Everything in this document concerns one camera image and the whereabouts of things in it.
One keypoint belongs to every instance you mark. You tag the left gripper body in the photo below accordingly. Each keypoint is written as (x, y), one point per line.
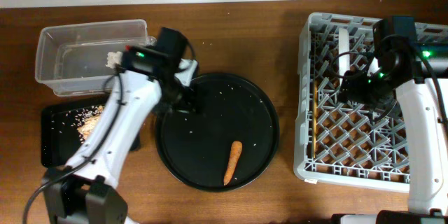
(177, 96)

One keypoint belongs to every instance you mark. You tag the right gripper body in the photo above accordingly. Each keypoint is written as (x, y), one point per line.
(370, 91)

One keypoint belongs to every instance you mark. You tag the grey plate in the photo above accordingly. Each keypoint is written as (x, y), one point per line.
(343, 48)

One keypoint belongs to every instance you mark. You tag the wooden chopstick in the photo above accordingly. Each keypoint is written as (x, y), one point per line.
(315, 97)

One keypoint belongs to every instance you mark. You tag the white tissue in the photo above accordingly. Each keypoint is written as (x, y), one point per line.
(113, 59)

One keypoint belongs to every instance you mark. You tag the orange carrot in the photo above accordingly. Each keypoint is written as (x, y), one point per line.
(235, 152)

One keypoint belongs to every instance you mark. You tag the food scraps pile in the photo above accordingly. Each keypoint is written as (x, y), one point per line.
(89, 124)

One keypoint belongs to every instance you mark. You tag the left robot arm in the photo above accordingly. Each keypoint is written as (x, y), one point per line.
(85, 190)

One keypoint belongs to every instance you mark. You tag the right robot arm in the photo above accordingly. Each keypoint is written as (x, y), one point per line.
(415, 75)

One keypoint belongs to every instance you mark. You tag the round black tray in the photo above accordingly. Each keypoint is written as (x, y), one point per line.
(195, 147)

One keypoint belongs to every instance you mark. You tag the clear plastic bin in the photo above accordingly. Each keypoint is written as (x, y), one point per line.
(72, 60)

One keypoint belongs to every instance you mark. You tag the black rectangular tray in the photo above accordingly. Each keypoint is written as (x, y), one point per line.
(60, 137)

